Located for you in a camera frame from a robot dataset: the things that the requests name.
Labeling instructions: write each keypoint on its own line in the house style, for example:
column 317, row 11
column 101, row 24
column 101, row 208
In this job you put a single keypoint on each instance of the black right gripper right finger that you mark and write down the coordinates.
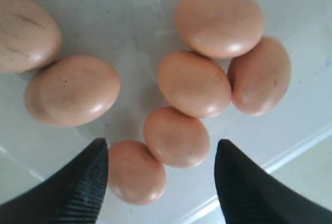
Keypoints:
column 248, row 194

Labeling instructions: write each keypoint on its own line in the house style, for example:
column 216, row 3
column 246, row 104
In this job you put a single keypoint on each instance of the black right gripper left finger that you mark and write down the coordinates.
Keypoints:
column 74, row 194

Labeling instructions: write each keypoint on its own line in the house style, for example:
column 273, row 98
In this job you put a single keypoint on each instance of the brown egg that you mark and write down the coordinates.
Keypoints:
column 176, row 139
column 30, row 37
column 193, row 84
column 72, row 91
column 220, row 29
column 260, row 78
column 134, row 174

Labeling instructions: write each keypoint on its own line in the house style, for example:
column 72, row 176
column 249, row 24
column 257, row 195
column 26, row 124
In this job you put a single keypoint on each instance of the clear plastic box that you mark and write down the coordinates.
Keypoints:
column 134, row 35

